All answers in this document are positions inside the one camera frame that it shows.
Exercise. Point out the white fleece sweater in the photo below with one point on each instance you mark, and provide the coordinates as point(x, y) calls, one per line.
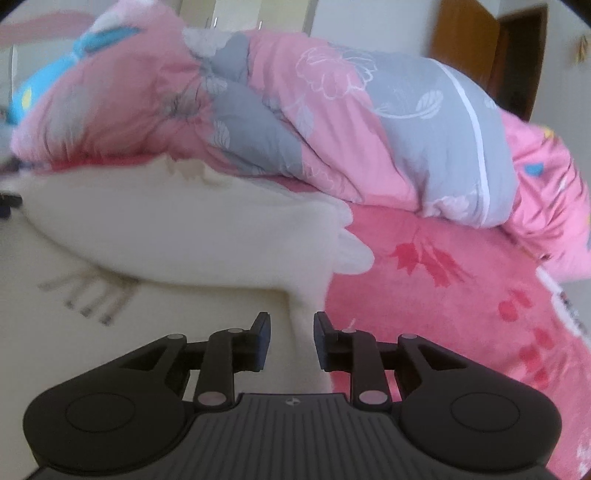
point(184, 230)

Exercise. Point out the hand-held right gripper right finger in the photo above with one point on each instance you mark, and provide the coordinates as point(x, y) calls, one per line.
point(319, 341)

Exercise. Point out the beige wall hanging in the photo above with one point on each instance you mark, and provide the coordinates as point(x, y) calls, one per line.
point(580, 50)

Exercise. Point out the brown wooden door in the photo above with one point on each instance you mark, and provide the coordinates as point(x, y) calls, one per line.
point(466, 41)

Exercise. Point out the beige wardrobe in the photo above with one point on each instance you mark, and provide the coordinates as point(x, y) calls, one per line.
point(258, 14)

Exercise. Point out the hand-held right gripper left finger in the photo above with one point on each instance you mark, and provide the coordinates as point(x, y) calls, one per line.
point(264, 339)

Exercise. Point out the blue pillow with yellow dot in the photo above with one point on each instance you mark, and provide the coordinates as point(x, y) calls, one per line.
point(51, 78)

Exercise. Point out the pink headboard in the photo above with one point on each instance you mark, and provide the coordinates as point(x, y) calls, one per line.
point(32, 27)

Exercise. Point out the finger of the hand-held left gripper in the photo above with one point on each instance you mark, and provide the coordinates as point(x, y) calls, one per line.
point(9, 205)

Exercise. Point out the bright pink printed pillow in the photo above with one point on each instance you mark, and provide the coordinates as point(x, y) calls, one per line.
point(549, 198)

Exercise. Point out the pink grey floral quilt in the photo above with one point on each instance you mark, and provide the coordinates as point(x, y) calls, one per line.
point(300, 115)

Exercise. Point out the pink floral fleece blanket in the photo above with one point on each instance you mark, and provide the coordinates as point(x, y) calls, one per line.
point(438, 300)

